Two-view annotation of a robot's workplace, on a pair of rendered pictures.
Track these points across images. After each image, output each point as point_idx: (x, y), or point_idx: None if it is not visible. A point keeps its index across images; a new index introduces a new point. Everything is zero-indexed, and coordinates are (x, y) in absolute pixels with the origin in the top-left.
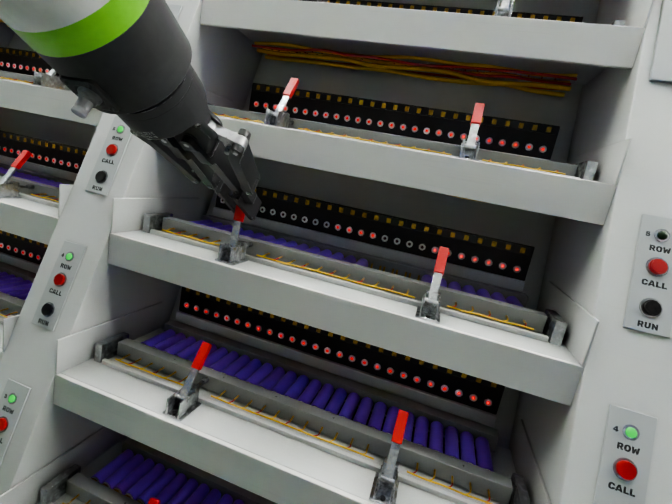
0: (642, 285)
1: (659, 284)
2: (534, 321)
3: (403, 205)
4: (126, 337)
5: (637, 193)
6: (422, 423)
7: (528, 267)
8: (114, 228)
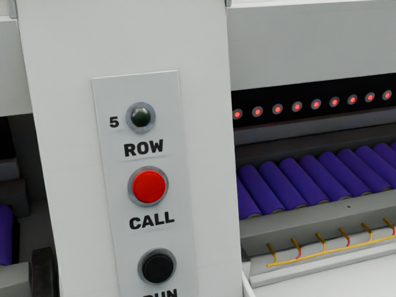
0: (132, 232)
1: (160, 217)
2: (11, 296)
3: None
4: None
5: (68, 29)
6: None
7: (10, 135)
8: None
